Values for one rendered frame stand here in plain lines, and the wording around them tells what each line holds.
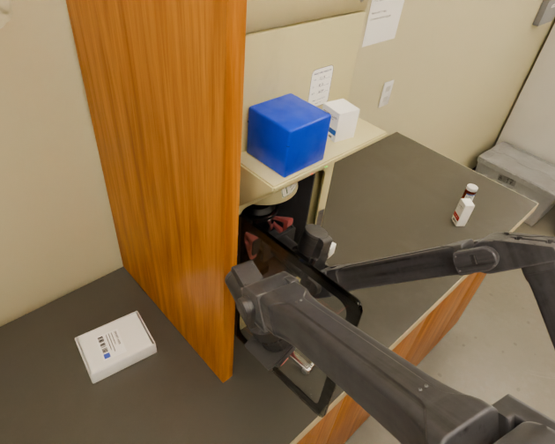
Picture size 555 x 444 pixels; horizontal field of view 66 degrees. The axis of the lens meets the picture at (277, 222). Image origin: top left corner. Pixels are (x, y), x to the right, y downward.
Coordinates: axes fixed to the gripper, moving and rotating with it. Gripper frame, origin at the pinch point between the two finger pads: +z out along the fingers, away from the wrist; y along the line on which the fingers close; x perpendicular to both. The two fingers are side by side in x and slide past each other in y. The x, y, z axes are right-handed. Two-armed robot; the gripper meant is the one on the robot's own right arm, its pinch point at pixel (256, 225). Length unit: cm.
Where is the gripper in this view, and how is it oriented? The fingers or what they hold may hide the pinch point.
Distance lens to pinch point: 113.0
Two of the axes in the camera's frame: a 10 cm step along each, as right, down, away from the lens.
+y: -7.3, 4.0, -5.6
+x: -1.0, 7.4, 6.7
